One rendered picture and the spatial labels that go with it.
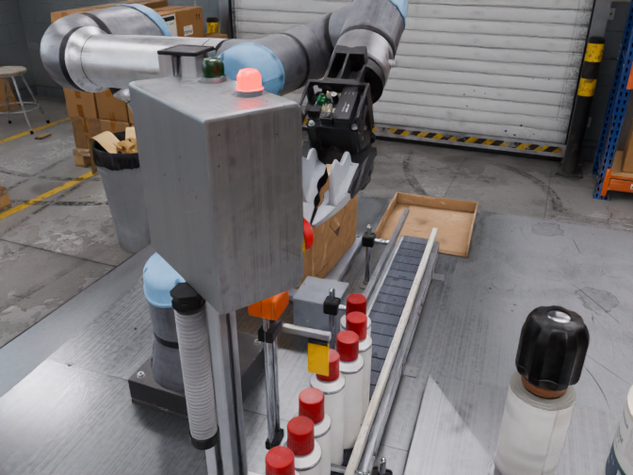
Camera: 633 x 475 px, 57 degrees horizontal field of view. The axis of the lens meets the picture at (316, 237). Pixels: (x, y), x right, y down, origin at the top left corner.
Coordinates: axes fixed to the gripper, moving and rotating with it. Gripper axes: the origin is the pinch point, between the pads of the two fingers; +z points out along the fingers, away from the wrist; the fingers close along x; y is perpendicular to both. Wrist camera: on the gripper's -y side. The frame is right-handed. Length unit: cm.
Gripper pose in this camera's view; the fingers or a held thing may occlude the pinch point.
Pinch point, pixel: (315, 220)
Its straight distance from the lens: 62.5
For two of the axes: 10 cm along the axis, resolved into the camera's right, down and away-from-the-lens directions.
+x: 9.5, 1.4, -2.8
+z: -2.7, 8.2, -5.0
